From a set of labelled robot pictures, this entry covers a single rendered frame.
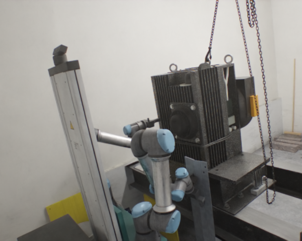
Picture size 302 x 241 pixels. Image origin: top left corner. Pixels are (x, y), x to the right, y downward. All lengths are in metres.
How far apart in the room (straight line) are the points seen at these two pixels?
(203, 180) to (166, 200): 0.44
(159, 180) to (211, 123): 0.71
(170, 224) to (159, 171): 0.27
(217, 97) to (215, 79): 0.12
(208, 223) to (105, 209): 0.77
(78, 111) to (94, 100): 1.31
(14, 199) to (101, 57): 1.54
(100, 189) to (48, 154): 1.13
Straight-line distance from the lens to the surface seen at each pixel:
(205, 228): 1.86
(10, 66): 2.27
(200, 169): 1.61
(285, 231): 1.65
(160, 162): 1.20
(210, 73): 1.75
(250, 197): 1.92
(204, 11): 3.58
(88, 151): 1.23
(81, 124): 1.20
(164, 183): 1.23
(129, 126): 1.84
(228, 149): 1.94
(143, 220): 1.35
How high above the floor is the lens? 1.70
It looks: 14 degrees down
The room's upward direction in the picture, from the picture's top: 10 degrees counter-clockwise
